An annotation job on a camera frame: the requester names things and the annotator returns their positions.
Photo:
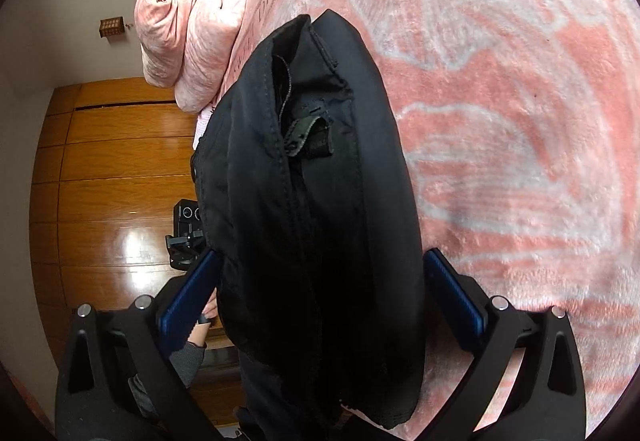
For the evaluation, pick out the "wooden wardrobe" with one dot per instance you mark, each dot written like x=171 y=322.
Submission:
x=112 y=160

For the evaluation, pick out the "lower pink folded quilt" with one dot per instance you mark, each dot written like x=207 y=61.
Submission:
x=210 y=35

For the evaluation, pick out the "black padded pants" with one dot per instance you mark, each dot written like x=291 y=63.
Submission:
x=304 y=191

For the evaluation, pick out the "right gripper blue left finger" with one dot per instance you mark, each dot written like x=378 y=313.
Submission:
x=183 y=298

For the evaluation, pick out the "person's left hand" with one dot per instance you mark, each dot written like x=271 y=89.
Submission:
x=207 y=318

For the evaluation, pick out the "pink patterned bedspread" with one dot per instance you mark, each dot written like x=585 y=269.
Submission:
x=520 y=124

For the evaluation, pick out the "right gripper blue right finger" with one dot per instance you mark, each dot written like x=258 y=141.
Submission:
x=459 y=299

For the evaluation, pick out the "brown wall switch box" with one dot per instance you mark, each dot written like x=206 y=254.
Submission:
x=112 y=27

